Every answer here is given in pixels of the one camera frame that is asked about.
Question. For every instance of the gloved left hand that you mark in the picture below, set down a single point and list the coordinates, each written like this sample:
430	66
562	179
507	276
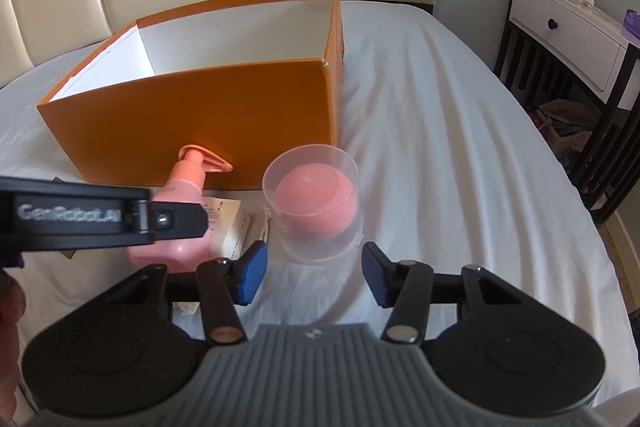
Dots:
13	306

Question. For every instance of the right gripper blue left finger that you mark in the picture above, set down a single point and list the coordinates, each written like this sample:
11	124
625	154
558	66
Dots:
248	272

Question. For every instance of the white drawstring pouch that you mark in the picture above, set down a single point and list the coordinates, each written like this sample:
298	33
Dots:
262	236

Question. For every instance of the orange cardboard box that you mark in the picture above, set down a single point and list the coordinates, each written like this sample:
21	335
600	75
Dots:
245	80

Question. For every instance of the white printed small carton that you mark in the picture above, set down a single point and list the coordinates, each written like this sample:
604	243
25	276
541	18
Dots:
228	225

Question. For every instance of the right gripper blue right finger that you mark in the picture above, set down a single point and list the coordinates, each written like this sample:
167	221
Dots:
380	274

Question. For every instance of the pink pump bottle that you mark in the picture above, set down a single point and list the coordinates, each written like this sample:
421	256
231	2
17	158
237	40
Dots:
181	230

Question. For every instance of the clear cup with pink ball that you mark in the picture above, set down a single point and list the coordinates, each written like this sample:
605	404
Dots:
312	192

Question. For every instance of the gold brown square box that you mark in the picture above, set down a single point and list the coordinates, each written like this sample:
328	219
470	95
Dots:
85	216

